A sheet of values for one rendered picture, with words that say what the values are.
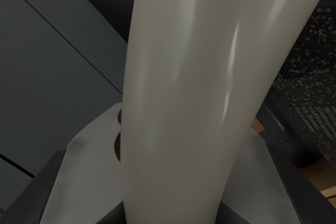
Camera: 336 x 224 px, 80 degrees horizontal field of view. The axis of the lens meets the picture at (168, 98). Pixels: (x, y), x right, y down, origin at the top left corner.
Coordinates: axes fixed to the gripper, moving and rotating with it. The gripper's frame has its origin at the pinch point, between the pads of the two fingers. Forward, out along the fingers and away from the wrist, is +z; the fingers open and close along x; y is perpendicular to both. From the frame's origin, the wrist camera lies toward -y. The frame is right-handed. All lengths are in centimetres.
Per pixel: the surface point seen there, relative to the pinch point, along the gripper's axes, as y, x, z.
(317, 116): 17.7, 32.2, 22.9
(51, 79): 10.7, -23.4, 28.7
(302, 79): 9.0, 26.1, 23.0
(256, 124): 56, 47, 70
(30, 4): -2, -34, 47
